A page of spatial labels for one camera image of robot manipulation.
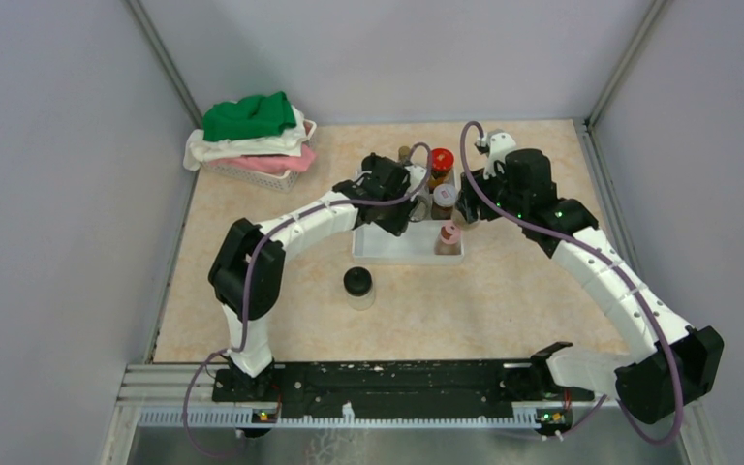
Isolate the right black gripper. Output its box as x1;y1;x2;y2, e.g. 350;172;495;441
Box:
458;161;528;223

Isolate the gold cap yellow bottle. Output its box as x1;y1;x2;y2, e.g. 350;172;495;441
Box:
397;145;412;165

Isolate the clear lid glass jar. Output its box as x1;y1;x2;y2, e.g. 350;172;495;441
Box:
409;194;431;223

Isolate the red lid sauce jar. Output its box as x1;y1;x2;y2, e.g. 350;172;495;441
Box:
427;147;455;192

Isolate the white divided plastic tray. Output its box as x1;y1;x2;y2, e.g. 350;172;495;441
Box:
352;187;466;265

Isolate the pink lid spice jar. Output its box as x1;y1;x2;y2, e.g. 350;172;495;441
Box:
434;220;462;256

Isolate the black cap glass jar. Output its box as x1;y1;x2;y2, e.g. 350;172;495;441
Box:
343;266;375;311

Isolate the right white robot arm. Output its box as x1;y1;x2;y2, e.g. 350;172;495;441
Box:
456;149;725;424

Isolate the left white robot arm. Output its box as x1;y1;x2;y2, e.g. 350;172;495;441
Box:
207;153;429;401

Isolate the white plastic basket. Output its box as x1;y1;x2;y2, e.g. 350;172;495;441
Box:
202;134;315;192

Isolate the white cloth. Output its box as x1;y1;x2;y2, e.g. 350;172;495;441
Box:
182;119;317;171

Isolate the pink cloth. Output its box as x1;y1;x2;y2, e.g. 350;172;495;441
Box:
223;144;317;174

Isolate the green cloth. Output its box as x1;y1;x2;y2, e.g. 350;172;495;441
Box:
202;91;297;142

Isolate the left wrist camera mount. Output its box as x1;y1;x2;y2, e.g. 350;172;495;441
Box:
406;165;427;189

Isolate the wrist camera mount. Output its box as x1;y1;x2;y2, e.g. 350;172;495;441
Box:
475;129;518;179
406;165;427;189

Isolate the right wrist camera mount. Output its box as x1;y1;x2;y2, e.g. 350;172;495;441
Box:
475;129;518;179

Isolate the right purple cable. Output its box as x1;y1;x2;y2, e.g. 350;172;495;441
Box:
459;121;685;448

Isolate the purple cable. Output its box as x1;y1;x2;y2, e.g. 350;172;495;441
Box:
181;141;434;461
459;121;685;448

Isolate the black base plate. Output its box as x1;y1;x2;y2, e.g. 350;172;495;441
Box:
212;358;595;420

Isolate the white cable duct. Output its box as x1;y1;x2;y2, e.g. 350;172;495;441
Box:
139;404;541;429

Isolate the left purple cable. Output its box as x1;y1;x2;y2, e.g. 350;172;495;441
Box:
181;141;434;461

